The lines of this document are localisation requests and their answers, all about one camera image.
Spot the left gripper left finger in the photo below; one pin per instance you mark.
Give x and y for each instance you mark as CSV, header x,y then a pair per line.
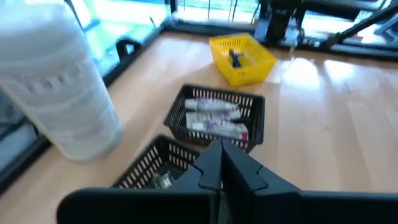
x,y
140,208

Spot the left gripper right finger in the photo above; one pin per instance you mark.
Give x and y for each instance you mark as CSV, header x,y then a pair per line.
x,y
311,208

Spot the clear item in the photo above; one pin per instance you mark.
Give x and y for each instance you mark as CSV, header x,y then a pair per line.
x,y
162,180

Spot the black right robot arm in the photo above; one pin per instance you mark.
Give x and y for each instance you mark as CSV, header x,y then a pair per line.
x,y
278,18

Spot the black plastic basket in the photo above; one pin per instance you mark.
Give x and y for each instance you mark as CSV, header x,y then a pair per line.
x,y
178,129
146,161

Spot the yellow plastic basket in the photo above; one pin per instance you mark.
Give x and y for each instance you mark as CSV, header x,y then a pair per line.
x,y
248,74

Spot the white wipes canister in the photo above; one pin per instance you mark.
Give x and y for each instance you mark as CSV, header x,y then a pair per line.
x,y
56,87

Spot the black rig frame strut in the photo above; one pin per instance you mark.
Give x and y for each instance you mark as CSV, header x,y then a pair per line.
x,y
357,28

